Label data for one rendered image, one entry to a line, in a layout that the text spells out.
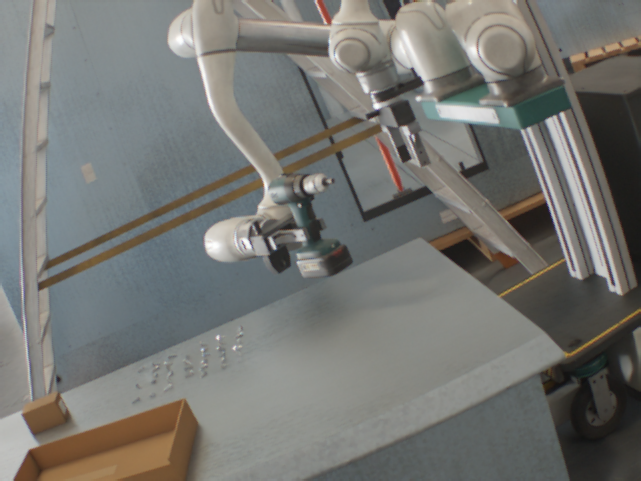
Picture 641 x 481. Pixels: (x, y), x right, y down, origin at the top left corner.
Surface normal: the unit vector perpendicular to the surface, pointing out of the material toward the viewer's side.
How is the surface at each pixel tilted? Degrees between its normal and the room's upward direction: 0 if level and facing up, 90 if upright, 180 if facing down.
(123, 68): 90
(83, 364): 90
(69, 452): 90
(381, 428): 67
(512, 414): 90
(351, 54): 98
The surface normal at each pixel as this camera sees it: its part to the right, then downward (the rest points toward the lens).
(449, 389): 0.00, -0.18
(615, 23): -0.22, 0.33
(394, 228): 0.11, 0.20
